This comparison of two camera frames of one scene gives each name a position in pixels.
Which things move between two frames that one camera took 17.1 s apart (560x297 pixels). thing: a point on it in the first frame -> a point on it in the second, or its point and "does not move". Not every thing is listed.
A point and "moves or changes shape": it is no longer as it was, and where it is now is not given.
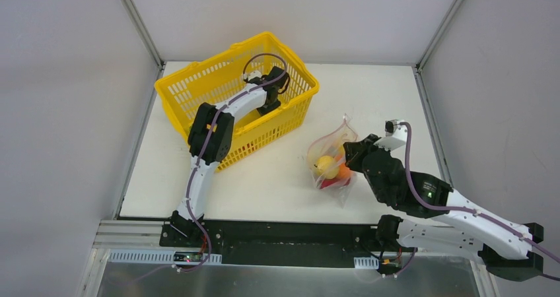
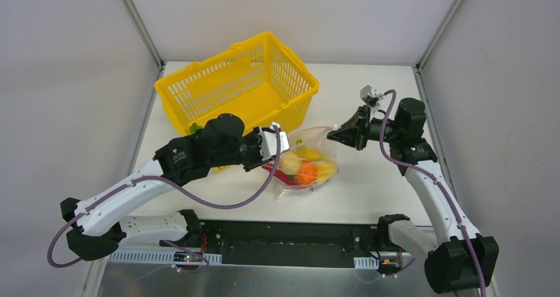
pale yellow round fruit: x=327 y=167 -> x=289 y=163
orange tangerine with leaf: x=344 y=171 -> x=308 y=173
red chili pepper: x=336 y=182 -> x=290 y=180
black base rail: x=289 y=243 does not move
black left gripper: x=269 y=107 -> x=252 y=154
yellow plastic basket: x=181 y=93 does not move
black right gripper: x=356 y=154 -> x=360 y=129
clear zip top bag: x=327 y=160 moves or changes shape
